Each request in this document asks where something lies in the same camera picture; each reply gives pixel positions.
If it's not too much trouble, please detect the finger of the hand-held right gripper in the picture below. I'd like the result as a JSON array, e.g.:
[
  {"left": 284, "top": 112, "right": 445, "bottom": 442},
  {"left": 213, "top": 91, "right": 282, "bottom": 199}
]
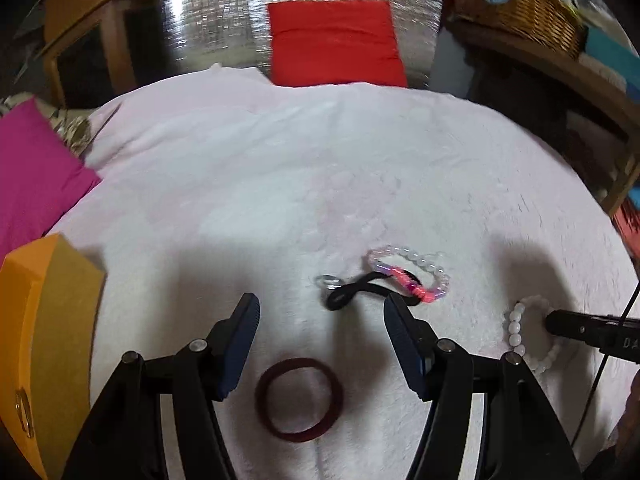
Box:
[{"left": 544, "top": 309, "right": 640, "bottom": 363}]

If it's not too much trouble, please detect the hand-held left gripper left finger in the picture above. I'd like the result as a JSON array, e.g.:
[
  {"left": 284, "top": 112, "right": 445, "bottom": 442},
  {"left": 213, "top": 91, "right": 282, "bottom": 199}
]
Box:
[{"left": 62, "top": 292, "right": 261, "bottom": 480}]

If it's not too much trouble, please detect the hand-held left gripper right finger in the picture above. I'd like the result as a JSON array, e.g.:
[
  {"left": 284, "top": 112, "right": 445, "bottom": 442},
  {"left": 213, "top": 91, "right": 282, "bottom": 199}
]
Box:
[{"left": 383, "top": 293, "right": 581, "bottom": 480}]

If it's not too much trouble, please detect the black hair tie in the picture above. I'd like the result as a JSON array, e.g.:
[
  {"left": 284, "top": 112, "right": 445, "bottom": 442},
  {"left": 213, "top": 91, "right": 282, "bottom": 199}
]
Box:
[{"left": 326, "top": 269, "right": 426, "bottom": 312}]

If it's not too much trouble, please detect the orange jewelry box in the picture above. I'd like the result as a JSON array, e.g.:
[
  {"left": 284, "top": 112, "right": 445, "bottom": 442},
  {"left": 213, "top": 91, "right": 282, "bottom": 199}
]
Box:
[{"left": 0, "top": 232, "right": 108, "bottom": 480}]

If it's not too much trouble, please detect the person's right forearm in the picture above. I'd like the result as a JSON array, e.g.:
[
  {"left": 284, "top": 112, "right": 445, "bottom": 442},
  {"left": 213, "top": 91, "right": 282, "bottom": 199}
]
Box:
[{"left": 602, "top": 372, "right": 640, "bottom": 480}]

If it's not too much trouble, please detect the maroon bangle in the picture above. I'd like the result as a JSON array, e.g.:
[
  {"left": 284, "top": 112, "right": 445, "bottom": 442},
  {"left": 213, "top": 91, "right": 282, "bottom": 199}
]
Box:
[{"left": 255, "top": 357, "right": 345, "bottom": 443}]

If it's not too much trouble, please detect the white embossed blanket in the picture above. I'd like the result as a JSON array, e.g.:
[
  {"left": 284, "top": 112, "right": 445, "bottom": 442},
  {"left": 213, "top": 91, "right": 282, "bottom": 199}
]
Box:
[{"left": 45, "top": 65, "right": 640, "bottom": 480}]

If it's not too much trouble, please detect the magenta cushion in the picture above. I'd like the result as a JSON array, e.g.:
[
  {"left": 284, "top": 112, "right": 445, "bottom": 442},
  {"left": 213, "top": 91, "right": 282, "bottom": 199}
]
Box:
[{"left": 0, "top": 97, "right": 103, "bottom": 261}]

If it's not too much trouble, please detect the teal box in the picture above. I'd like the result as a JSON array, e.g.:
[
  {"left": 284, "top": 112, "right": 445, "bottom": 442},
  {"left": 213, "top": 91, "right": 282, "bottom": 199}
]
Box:
[{"left": 585, "top": 27, "right": 640, "bottom": 93}]

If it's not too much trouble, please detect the patterned cloth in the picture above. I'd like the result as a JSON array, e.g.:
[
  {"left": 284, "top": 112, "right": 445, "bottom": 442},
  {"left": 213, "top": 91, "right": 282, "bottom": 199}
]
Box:
[{"left": 50, "top": 105, "right": 96, "bottom": 156}]

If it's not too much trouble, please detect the red cushion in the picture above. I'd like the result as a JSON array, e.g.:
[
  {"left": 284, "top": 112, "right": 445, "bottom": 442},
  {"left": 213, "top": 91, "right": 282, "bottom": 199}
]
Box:
[{"left": 267, "top": 0, "right": 408, "bottom": 88}]

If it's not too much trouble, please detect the wicker basket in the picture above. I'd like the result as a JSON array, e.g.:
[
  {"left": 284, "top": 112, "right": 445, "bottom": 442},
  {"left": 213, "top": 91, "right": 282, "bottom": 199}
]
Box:
[{"left": 450, "top": 0, "right": 588, "bottom": 58}]

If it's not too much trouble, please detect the silver foil mat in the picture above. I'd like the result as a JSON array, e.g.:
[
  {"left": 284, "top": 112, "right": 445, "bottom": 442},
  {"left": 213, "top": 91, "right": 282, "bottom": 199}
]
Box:
[{"left": 155, "top": 0, "right": 448, "bottom": 91}]

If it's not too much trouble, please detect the black cable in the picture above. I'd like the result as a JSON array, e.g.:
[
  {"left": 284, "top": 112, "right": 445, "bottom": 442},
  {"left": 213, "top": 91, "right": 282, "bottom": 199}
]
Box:
[{"left": 570, "top": 280, "right": 640, "bottom": 448}]

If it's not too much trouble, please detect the pink white bead bracelet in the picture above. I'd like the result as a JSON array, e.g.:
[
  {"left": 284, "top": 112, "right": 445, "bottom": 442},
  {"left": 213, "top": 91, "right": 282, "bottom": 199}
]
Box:
[{"left": 366, "top": 245, "right": 451, "bottom": 306}]

